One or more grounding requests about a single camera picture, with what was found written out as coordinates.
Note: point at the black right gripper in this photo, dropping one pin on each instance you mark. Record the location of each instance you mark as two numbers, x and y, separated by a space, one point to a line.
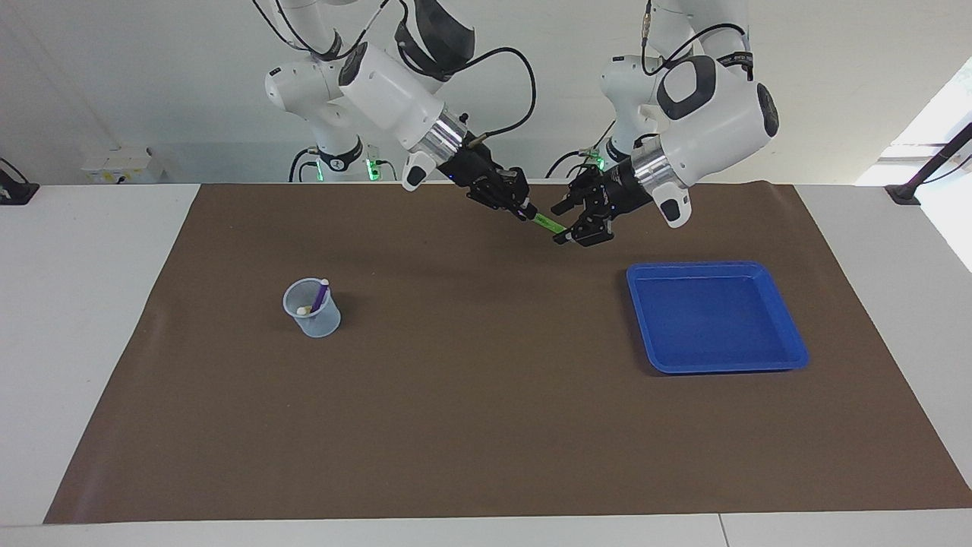
474 173

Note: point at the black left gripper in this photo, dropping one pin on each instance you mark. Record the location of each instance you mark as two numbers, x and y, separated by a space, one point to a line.
626 194

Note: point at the green pen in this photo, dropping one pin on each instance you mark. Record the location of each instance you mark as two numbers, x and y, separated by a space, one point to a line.
547 222

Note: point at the purple pen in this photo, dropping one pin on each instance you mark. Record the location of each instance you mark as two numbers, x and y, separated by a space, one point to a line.
321 295

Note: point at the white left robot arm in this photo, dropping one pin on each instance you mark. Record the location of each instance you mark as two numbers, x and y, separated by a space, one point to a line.
721 114

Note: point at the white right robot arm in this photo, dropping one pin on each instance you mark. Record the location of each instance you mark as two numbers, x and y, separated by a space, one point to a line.
387 91

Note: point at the blue plastic tray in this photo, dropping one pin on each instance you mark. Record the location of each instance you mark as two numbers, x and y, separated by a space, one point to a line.
714 319

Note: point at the brown table mat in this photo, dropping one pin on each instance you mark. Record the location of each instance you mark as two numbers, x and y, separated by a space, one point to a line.
486 425

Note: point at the clear plastic measuring cup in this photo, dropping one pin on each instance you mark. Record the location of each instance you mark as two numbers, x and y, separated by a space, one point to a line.
319 325

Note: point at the black clamp stand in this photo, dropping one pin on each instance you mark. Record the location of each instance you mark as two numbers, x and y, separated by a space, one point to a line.
923 173

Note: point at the white power strip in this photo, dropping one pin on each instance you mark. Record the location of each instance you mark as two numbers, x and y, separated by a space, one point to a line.
114 165

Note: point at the black table clamp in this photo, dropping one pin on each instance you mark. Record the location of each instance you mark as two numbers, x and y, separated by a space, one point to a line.
17 191

